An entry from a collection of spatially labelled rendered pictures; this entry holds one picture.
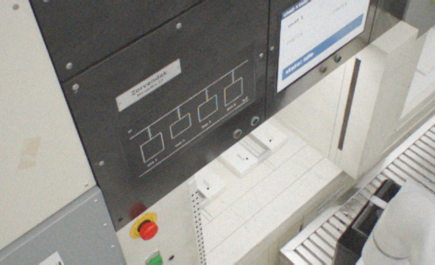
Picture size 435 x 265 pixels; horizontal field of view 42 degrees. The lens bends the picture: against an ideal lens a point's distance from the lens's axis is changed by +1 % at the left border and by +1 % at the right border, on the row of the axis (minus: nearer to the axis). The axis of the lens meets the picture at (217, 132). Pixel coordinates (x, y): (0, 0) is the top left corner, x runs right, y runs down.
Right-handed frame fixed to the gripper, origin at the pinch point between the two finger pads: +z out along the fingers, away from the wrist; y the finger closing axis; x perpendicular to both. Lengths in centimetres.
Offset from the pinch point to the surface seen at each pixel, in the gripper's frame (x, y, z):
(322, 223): -29.8, -24.0, -1.2
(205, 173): -16, -59, -16
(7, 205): 59, -40, -76
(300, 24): 56, -31, -14
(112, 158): 54, -37, -59
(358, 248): -15.0, -8.2, -9.7
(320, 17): 55, -30, -8
